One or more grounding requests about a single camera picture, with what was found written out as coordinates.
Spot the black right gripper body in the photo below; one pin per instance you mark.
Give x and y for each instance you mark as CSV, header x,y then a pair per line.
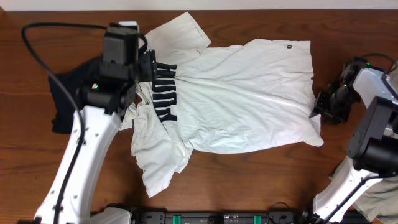
x,y
336,107

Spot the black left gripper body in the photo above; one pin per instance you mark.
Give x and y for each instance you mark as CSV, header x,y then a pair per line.
x,y
148,66

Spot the white Puma t-shirt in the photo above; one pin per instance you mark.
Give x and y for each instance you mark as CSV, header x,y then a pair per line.
x,y
223,100

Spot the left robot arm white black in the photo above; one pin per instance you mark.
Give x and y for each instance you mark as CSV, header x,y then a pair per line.
x,y
100,104

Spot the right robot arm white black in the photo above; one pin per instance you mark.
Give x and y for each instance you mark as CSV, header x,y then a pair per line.
x,y
372,149

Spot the black folded garment orange trim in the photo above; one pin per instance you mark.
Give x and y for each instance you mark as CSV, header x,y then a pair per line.
x,y
63,121

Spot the grey garment at right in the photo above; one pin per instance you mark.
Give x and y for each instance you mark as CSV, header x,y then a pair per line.
x,y
379,199

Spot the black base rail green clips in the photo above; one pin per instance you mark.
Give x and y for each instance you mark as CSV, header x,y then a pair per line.
x,y
278,213

